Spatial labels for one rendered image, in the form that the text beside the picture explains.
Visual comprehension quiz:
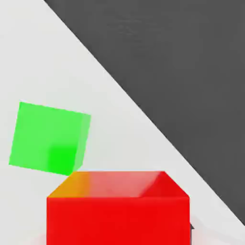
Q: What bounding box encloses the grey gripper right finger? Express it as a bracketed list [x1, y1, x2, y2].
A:
[189, 220, 226, 245]

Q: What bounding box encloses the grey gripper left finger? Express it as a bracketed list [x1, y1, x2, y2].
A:
[31, 231, 47, 245]

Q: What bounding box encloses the small green cube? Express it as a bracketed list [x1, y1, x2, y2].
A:
[8, 101, 92, 177]

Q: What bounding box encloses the small red cube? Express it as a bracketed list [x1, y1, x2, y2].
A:
[46, 170, 190, 245]

